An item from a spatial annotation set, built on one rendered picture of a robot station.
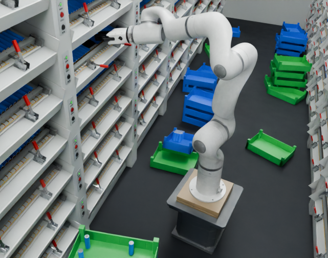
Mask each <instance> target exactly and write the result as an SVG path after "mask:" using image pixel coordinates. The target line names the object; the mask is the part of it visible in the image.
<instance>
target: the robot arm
mask: <svg viewBox="0 0 328 258"><path fill-rule="evenodd" d="M158 18H160V19H161V22H162V24H160V25H158ZM94 36H95V41H109V42H108V44H109V45H113V44H123V43H127V42H128V43H129V44H132V45H141V44H163V43H164V42H165V38H167V39H168V40H171V41H178V40H186V39H195V38H202V37H207V38H208V39H209V44H210V66H211V69H212V71H213V73H214V74H215V76H216V77H217V78H219V79H220V80H219V82H218V84H217V86H216V88H215V91H214V95H213V100H212V111H213V112H214V116H213V118H212V119H211V120H210V121H209V122H208V123H207V124H205V125H204V126H203V127H202V128H200V129H199V130H198V131H197V132H196V133H195V135H194V137H193V140H192V147H193V149H194V150H195V151H196V152H198V153H199V163H198V174H197V176H196V177H194V178H193V179H192V180H191V181H190V184H189V191H190V193H191V195H192V196H193V197H194V198H196V199H197V200H199V201H201V202H205V203H213V202H217V201H219V200H221V199H222V198H223V197H224V195H225V193H226V187H225V184H224V183H223V181H222V180H221V176H222V169H223V164H224V154H223V152H222V151H221V150H220V147H221V146H222V145H223V144H224V143H225V142H226V141H227V140H228V139H230V137H231V136H232V135H233V133H234V130H235V118H234V109H235V106H236V103H237V100H238V97H239V94H240V92H241V90H242V88H243V86H244V85H245V83H246V81H247V80H248V78H249V76H250V75H251V73H252V71H253V69H254V67H255V65H256V62H257V56H258V54H257V50H256V49H255V47H254V46H253V45H251V44H249V43H241V44H238V45H236V46H234V47H233V48H231V40H232V27H231V25H230V23H229V21H228V20H227V19H226V18H225V17H224V16H223V15H222V14H221V13H219V12H206V13H201V14H196V15H191V16H186V17H181V18H177V19H176V18H175V17H174V15H173V14H172V13H171V12H170V11H169V10H167V9H165V8H163V7H159V6H155V7H149V8H146V9H144V10H143V11H142V13H141V23H140V25H135V26H129V27H127V28H115V29H113V30H111V31H99V32H98V34H95V35H94Z"/></svg>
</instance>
